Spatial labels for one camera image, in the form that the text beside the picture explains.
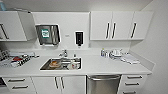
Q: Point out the stainless steel dishwasher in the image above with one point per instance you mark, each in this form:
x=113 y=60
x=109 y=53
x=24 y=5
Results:
x=103 y=85

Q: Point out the small chrome sink knob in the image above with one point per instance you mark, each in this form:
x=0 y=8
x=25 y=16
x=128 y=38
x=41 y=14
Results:
x=74 y=55

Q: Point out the white mug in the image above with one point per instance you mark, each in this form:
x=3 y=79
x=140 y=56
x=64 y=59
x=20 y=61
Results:
x=74 y=65

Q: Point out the chrome sink faucet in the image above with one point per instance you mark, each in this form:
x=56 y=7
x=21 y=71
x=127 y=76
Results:
x=64 y=53

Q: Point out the stainless steel sink basin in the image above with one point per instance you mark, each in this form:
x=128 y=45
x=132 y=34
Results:
x=65 y=60

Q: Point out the small clear bottle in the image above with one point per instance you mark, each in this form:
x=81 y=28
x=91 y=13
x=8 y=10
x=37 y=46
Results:
x=107 y=54

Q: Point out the white upper cabinet door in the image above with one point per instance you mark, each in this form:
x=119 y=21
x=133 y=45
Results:
x=98 y=26
x=122 y=26
x=145 y=26

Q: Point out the white cabinet door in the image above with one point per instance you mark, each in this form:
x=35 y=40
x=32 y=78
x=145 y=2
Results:
x=45 y=86
x=145 y=26
x=98 y=26
x=122 y=26
x=75 y=86

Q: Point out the white cup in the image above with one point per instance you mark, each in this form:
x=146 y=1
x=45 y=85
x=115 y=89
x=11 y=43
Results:
x=116 y=52

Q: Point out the orange bowl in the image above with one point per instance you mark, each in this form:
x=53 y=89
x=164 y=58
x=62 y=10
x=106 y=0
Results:
x=55 y=63

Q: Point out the steel paper towel dispenser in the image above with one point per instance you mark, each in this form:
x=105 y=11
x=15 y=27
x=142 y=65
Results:
x=53 y=35

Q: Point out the white lower cabinet door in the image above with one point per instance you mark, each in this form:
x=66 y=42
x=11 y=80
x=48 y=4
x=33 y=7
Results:
x=45 y=86
x=75 y=86

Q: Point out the white grey clutter pile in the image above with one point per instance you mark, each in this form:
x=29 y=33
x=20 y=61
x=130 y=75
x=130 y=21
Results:
x=30 y=55

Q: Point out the red black printed packet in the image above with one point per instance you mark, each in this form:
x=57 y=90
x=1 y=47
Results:
x=20 y=60

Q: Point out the black wall soap dispenser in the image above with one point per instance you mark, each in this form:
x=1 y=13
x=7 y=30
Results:
x=79 y=37

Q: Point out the white corner wall cabinet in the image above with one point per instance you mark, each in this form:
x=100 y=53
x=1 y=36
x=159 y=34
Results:
x=15 y=26

